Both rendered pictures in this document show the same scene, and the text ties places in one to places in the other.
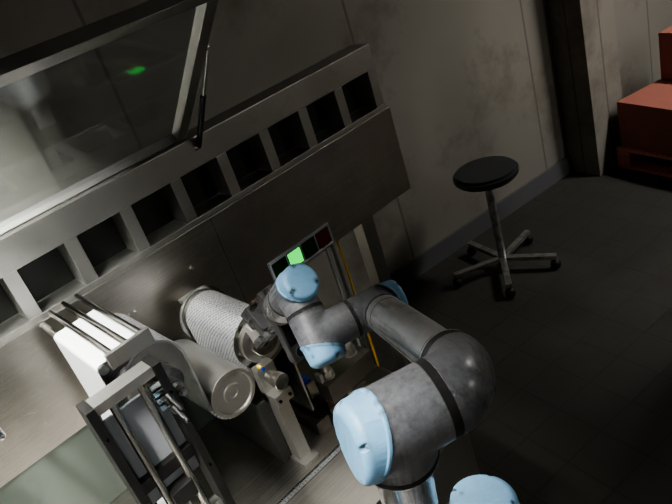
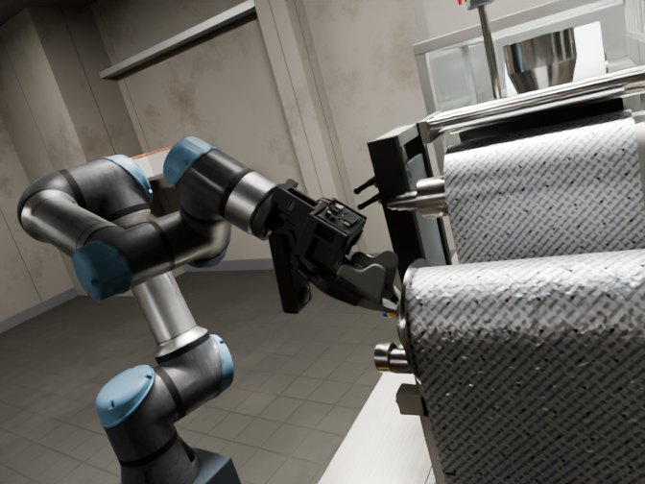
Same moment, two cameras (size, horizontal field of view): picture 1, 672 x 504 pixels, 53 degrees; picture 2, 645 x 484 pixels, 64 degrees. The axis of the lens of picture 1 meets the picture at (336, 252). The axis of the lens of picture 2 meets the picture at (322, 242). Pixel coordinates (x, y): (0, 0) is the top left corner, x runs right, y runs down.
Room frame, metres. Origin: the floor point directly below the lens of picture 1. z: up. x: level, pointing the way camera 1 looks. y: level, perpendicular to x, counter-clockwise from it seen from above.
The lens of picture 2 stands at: (1.82, -0.08, 1.53)
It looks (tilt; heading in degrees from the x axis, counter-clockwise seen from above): 15 degrees down; 156
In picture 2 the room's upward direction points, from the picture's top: 16 degrees counter-clockwise
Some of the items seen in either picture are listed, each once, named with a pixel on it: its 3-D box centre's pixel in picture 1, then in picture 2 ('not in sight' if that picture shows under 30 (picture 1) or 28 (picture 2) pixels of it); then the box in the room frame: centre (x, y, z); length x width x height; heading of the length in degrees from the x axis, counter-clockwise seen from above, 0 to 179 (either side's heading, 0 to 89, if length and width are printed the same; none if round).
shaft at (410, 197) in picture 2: (177, 387); (405, 202); (1.13, 0.39, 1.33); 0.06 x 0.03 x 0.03; 35
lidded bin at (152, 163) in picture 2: not in sight; (151, 163); (-3.71, 0.80, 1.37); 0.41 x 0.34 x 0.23; 27
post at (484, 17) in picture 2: not in sight; (491, 60); (1.06, 0.71, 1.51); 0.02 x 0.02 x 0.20
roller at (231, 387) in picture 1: (205, 376); not in sight; (1.38, 0.40, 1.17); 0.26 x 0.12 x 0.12; 35
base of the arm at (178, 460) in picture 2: not in sight; (155, 460); (0.82, -0.11, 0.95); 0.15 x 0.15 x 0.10
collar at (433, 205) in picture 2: (163, 378); (441, 196); (1.18, 0.43, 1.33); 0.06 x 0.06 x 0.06; 35
